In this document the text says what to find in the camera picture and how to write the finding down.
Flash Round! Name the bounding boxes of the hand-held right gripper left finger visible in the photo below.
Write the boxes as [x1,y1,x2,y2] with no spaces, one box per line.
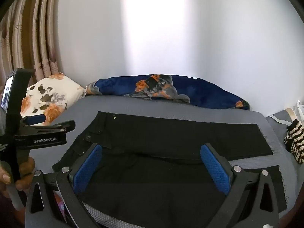
[25,143,105,228]

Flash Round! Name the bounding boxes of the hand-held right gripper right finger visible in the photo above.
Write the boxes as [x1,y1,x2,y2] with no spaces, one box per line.
[200,143,280,228]

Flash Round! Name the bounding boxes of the white floral pillow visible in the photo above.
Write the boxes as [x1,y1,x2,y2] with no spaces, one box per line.
[20,73,87,125]

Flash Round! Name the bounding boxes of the grey cloth with white strap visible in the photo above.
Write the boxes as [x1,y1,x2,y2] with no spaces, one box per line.
[265,108,296,145]

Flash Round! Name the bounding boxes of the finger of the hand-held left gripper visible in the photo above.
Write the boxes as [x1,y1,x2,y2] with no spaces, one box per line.
[24,120,76,135]
[22,114,46,125]

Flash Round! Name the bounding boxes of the white plastic bag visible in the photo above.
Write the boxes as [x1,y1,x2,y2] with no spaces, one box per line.
[294,100,304,125]

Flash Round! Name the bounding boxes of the black pants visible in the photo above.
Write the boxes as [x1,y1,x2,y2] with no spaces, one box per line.
[52,111,288,226]

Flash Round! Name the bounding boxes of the navy floral blanket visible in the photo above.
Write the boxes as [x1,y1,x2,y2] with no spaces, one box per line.
[85,74,251,111]

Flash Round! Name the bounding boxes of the black and cream striped knit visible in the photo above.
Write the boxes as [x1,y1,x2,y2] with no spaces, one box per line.
[283,118,304,165]

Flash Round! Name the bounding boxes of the beige pleated curtain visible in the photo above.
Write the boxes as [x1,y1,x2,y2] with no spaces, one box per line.
[0,0,64,88]

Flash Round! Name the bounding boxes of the person's left hand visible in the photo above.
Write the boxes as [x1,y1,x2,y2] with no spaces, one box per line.
[0,157,36,192]

